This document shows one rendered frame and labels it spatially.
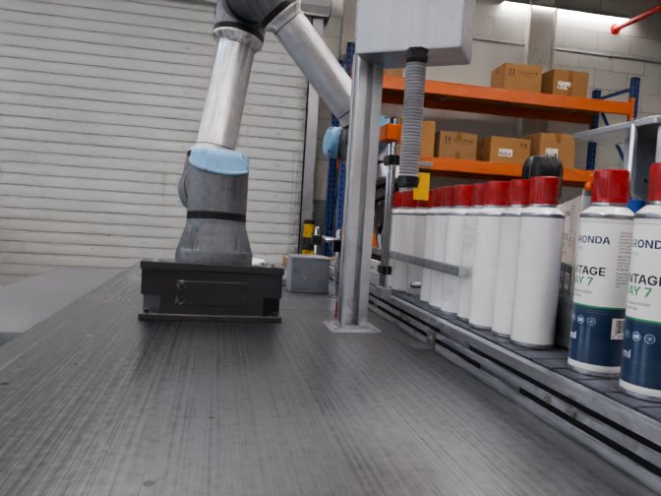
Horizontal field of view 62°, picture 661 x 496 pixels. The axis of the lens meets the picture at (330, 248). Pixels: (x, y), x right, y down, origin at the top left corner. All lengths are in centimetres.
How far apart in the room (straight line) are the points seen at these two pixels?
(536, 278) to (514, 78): 477
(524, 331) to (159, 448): 43
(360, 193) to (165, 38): 469
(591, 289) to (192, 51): 509
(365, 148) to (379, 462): 61
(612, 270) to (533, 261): 12
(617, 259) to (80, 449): 50
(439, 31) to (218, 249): 54
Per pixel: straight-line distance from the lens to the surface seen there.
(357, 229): 95
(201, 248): 105
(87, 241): 544
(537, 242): 69
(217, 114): 125
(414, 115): 86
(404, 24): 92
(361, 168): 95
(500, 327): 75
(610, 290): 60
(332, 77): 122
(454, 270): 82
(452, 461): 49
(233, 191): 108
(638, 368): 55
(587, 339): 61
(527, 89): 545
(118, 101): 547
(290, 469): 44
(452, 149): 509
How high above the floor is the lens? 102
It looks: 3 degrees down
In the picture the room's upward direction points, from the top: 4 degrees clockwise
